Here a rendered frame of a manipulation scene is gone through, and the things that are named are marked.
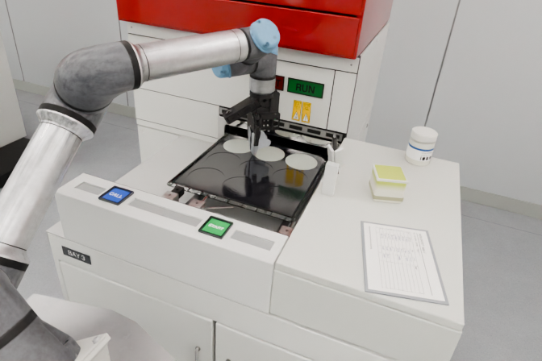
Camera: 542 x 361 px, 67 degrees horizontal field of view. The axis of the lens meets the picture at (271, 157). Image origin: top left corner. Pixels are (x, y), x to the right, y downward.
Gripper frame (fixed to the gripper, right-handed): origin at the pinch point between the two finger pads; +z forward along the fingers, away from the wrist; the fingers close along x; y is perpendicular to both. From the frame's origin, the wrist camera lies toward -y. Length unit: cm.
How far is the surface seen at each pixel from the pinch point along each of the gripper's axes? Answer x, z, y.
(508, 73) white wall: 63, 2, 176
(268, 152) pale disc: 0.5, 1.3, 6.0
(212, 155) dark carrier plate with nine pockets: 2.4, 1.4, -12.0
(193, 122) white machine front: 30.4, 2.4, -12.7
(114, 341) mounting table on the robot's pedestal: -51, 9, -43
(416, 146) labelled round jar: -26.2, -11.1, 39.7
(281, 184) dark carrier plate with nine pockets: -18.2, 1.4, 3.1
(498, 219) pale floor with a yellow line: 38, 91, 182
